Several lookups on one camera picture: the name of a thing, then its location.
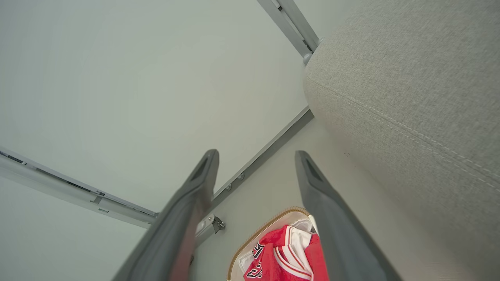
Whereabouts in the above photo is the red and white jersey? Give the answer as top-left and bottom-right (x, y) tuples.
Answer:
(243, 224), (329, 281)

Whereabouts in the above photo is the grey sofa cushion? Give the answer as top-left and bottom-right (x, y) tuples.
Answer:
(303, 0), (500, 281)

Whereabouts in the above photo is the grey wall base strip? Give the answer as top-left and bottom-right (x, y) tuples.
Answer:
(195, 106), (315, 219)

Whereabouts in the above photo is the white laundry basket brown rim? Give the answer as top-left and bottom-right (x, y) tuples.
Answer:
(227, 206), (319, 281)

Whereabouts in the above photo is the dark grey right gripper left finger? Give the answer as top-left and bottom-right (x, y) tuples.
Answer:
(112, 149), (220, 281)

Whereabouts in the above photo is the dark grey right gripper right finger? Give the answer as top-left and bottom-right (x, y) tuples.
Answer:
(295, 150), (403, 281)

